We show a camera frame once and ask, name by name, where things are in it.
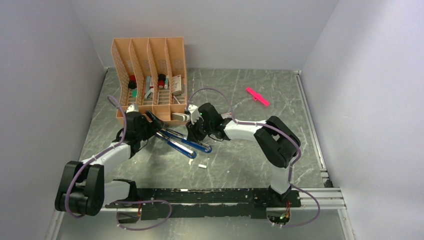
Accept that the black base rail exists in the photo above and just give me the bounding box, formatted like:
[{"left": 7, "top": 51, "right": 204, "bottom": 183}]
[{"left": 106, "top": 187, "right": 301, "bottom": 220}]

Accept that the red black bottle right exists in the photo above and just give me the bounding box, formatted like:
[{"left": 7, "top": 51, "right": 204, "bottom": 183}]
[{"left": 157, "top": 74, "right": 166, "bottom": 89}]

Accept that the grey stapler in organizer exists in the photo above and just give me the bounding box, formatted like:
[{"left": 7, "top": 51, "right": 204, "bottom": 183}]
[{"left": 144, "top": 76, "right": 154, "bottom": 99}]

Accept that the white grey stapler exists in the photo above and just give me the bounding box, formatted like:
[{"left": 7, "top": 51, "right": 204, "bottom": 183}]
[{"left": 171, "top": 112, "right": 190, "bottom": 122}]

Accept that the red white staple box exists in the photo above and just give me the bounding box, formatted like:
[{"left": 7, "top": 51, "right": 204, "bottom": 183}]
[{"left": 221, "top": 112, "right": 233, "bottom": 119}]

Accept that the orange plastic desk organizer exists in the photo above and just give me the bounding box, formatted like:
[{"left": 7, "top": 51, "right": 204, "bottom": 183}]
[{"left": 110, "top": 37, "right": 189, "bottom": 126}]

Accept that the red black bottle left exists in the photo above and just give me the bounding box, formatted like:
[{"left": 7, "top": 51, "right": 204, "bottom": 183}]
[{"left": 127, "top": 75, "right": 137, "bottom": 90}]

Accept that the pink plastic clip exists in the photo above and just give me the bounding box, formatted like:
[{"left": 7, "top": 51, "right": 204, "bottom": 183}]
[{"left": 245, "top": 87, "right": 270, "bottom": 107}]

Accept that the blue stapler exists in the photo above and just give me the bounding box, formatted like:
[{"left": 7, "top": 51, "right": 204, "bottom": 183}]
[
  {"left": 160, "top": 128, "right": 212, "bottom": 154},
  {"left": 155, "top": 132, "right": 197, "bottom": 159}
]

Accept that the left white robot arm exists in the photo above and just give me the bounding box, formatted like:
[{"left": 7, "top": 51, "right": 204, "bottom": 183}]
[{"left": 54, "top": 111, "right": 164, "bottom": 218}]

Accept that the white box in organizer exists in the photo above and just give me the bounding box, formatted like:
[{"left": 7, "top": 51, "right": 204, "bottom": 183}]
[{"left": 171, "top": 74, "right": 184, "bottom": 96}]

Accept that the red black bottle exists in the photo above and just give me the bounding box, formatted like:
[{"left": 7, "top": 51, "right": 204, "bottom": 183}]
[
  {"left": 157, "top": 74, "right": 166, "bottom": 89},
  {"left": 127, "top": 75, "right": 137, "bottom": 90}
]

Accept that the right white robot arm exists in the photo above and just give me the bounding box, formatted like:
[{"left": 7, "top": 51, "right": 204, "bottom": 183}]
[{"left": 184, "top": 102, "right": 301, "bottom": 207}]

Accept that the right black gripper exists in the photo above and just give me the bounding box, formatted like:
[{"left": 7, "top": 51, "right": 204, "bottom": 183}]
[{"left": 185, "top": 116, "right": 214, "bottom": 144}]

